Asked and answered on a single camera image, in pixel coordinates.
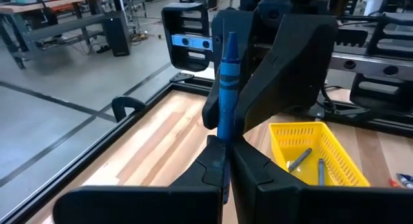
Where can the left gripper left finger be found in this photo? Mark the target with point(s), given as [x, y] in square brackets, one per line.
[193, 198]

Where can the dark-tipped white crayon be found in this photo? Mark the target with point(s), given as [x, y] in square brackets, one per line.
[406, 181]

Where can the wooden top workbench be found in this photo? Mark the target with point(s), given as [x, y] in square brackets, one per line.
[38, 5]

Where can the black table clamp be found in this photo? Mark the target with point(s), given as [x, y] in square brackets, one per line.
[124, 103]

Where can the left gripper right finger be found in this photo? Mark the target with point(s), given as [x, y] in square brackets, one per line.
[264, 201]

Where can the black aluminium table frame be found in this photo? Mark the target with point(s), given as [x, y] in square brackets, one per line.
[96, 150]

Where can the blue crayon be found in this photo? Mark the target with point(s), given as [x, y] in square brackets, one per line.
[228, 98]

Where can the black computer tower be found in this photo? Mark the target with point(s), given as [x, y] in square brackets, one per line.
[116, 33]

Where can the red crayon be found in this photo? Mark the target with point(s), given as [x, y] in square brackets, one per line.
[394, 183]

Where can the yellow plastic basket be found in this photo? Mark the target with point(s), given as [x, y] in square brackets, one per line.
[309, 182]

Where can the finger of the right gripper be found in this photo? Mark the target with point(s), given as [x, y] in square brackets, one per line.
[232, 20]
[290, 66]

